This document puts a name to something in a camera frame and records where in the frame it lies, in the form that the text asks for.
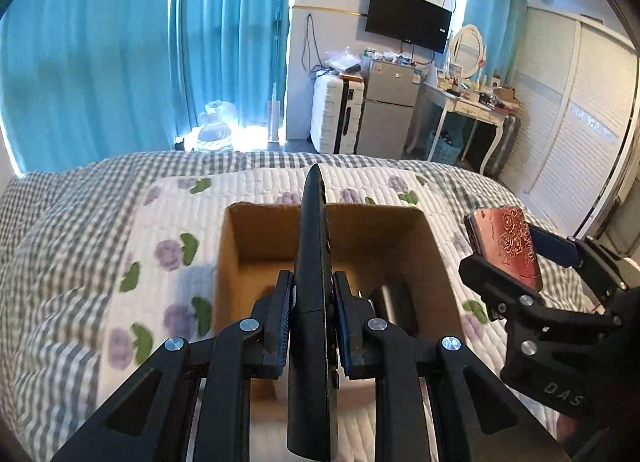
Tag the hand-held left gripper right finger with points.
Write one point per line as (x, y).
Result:
(345, 327)

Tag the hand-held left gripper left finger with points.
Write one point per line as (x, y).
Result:
(280, 327)

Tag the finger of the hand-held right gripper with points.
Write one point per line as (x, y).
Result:
(557, 248)
(492, 287)

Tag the red patterned phone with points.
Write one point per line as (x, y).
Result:
(507, 247)

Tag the cardboard box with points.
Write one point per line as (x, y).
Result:
(250, 252)

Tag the black remote control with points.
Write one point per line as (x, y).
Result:
(312, 252)

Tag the grey suitcase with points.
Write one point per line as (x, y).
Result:
(502, 144)

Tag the white floral quilt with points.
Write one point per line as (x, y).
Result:
(170, 262)

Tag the white slatted wardrobe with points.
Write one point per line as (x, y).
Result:
(575, 117)

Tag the blue bag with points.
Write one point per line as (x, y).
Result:
(446, 148)

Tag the small brown box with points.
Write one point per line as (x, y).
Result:
(505, 96)

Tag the white dressing table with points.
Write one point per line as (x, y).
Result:
(470, 109)

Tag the silver small fridge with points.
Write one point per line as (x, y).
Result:
(387, 112)

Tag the clear plastic bag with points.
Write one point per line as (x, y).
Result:
(217, 127)

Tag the white suitcase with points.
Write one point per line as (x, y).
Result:
(332, 114)

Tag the white oval mirror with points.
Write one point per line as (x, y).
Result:
(467, 52)

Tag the grey checked blanket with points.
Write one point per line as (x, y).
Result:
(50, 252)

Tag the crumpled plastic bag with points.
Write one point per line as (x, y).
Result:
(342, 59)

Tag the wide blue curtain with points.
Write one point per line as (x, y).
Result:
(90, 52)

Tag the black wall television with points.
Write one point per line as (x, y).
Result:
(407, 17)

